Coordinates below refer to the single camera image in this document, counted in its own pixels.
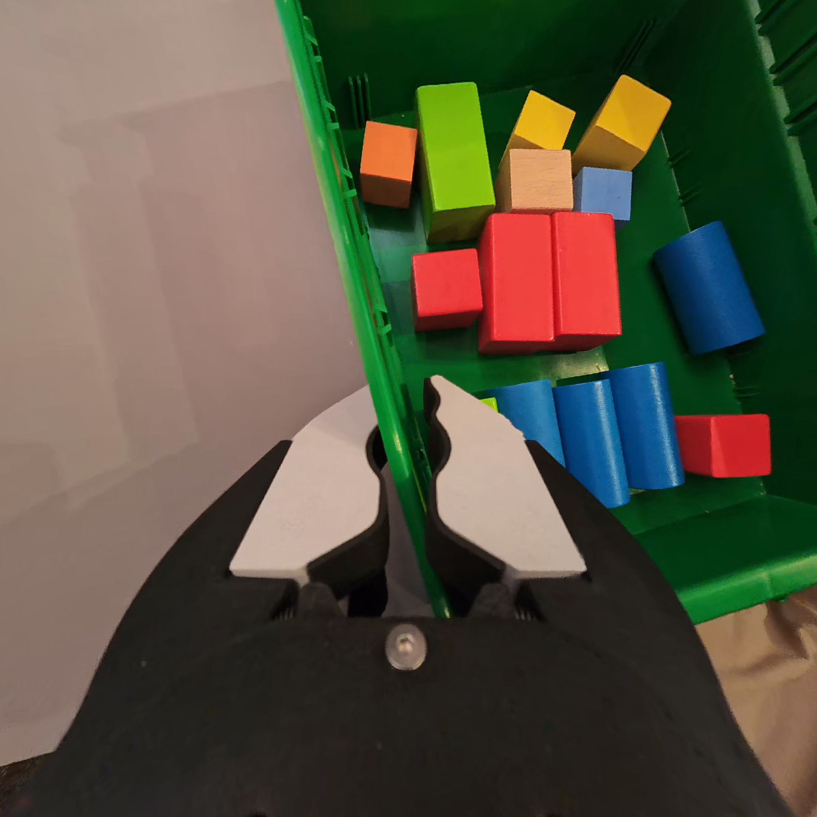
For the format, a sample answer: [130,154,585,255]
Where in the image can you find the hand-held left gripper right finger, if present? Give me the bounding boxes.
[423,374,587,597]

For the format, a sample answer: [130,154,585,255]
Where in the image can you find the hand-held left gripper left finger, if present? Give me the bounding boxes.
[229,383,392,587]

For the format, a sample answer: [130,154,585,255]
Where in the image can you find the green plastic bin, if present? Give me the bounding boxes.
[274,0,817,625]

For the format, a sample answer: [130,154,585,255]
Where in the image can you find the blue wooden cylinder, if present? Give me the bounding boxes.
[651,221,766,356]
[605,362,686,491]
[551,378,631,509]
[491,380,566,467]

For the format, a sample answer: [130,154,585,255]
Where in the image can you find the large red wooden block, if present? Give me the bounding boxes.
[477,213,556,355]
[551,211,623,352]

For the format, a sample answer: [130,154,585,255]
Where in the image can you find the small red wooden cube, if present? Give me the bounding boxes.
[411,248,484,333]

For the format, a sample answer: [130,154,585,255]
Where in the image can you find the red wooden wedge block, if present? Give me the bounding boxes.
[674,414,772,479]

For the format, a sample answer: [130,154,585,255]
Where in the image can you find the natural wooden cube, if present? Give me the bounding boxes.
[495,149,574,214]

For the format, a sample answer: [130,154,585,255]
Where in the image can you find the light blue wooden cube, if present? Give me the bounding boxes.
[572,167,633,223]

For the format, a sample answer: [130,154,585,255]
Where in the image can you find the long green wooden block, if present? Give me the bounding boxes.
[415,82,497,244]

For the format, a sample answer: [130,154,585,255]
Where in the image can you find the orange wooden cube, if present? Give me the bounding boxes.
[359,120,419,209]

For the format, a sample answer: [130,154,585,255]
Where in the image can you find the small yellow wooden block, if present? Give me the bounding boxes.
[507,90,577,154]

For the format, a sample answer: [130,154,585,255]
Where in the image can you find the large yellow wooden block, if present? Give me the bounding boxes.
[571,74,672,173]

